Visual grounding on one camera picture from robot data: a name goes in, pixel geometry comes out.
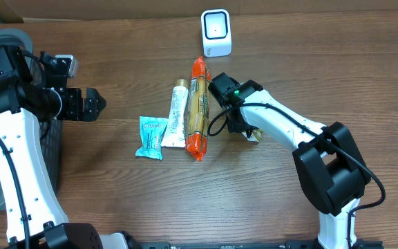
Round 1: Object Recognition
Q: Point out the teal snack packet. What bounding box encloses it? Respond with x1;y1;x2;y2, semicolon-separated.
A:
135;116;168;160

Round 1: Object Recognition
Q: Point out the green tea packet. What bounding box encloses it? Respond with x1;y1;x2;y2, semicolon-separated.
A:
242;129;263;142

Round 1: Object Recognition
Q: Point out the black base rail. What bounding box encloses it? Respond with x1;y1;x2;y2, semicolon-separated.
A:
140;239;322;249

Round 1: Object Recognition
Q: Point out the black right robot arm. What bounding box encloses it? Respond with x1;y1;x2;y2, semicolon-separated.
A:
209;73;371;248

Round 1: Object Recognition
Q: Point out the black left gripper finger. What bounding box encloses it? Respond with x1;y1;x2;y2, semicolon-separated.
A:
83;100;106;121
85;88;106;104

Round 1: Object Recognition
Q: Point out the white tube with gold cap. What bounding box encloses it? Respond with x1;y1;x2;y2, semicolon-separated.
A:
161;79;189;148

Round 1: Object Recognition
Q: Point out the white barcode scanner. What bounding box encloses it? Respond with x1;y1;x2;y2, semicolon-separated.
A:
200;8;232;57

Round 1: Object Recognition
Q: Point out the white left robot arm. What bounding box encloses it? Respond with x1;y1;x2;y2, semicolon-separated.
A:
0;45;133;249

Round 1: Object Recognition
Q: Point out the orange spaghetti packet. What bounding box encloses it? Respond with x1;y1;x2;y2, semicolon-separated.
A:
185;57;211;161

